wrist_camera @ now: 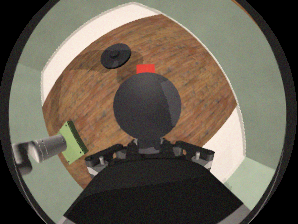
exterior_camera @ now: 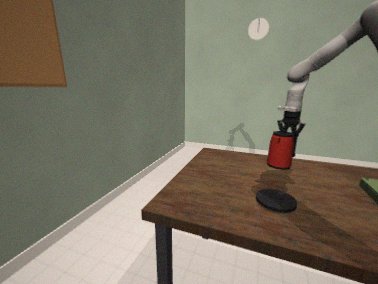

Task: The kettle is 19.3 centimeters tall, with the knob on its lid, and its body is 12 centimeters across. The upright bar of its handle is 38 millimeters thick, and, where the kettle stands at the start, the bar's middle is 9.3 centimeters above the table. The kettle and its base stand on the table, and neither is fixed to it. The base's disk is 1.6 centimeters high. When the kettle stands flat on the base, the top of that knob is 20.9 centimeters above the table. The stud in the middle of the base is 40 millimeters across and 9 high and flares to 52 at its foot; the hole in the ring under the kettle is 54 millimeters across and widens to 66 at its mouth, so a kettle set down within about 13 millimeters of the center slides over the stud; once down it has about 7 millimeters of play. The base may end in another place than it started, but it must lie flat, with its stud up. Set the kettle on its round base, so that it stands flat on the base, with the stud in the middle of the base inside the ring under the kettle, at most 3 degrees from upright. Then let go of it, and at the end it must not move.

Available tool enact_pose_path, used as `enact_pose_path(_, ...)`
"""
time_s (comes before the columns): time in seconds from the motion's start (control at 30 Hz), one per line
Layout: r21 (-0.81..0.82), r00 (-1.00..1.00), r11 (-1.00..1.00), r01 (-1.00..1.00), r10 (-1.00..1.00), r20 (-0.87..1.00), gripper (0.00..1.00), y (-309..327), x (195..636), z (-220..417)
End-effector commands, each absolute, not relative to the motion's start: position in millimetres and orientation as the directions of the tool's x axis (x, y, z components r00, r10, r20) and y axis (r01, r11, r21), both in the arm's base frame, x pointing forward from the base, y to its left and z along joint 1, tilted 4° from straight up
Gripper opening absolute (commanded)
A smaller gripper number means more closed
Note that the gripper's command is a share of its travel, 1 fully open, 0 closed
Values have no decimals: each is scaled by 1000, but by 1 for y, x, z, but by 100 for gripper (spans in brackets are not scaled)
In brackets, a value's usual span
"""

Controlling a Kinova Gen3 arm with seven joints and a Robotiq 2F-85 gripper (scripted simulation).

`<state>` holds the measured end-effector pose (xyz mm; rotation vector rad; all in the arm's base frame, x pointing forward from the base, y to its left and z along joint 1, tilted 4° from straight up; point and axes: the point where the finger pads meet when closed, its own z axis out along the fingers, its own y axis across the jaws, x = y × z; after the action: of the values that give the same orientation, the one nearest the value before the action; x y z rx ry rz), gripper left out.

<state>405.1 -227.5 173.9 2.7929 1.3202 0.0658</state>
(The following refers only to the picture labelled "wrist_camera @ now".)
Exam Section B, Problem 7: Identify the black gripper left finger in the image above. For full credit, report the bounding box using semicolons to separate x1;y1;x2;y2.
85;138;141;179

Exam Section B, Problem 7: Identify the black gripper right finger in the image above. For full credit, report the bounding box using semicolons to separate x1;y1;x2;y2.
160;137;215;171

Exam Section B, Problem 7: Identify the red kettle with black handle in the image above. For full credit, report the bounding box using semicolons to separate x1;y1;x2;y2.
113;64;182;154

